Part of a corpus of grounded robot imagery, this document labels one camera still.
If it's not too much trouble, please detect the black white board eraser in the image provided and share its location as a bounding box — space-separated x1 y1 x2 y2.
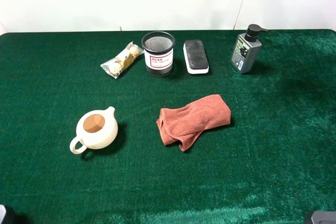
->
183 39 209 74

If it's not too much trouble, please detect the grey pump dispenser bottle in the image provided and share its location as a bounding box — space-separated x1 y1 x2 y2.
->
230 24 268 74

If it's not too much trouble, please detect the black mesh pen holder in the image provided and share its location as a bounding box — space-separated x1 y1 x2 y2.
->
141 31 175 77

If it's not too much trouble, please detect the clear bag of snacks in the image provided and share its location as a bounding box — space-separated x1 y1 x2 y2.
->
100 42 144 79

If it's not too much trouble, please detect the rust brown folded towel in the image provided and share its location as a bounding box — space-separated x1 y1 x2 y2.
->
156 94 231 152

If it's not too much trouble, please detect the green velvet table cloth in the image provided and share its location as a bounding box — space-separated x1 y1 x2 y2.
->
1 29 335 223

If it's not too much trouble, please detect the cream ceramic teapot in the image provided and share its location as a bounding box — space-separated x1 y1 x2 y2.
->
69 106 118 154

